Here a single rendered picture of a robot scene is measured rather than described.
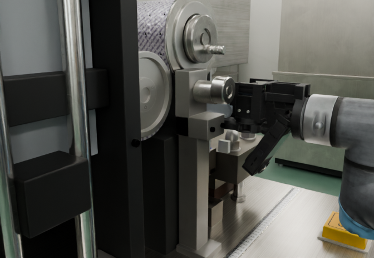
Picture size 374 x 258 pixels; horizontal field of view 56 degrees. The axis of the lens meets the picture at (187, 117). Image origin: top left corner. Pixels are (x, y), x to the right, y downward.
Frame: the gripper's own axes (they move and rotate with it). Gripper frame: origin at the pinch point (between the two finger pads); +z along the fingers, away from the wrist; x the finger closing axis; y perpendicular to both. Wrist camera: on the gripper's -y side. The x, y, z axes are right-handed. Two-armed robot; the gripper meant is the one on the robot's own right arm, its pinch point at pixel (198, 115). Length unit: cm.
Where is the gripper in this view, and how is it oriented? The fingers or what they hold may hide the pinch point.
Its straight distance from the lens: 66.2
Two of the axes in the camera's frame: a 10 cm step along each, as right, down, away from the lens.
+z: -8.2, -1.3, 5.6
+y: 0.0, -9.7, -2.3
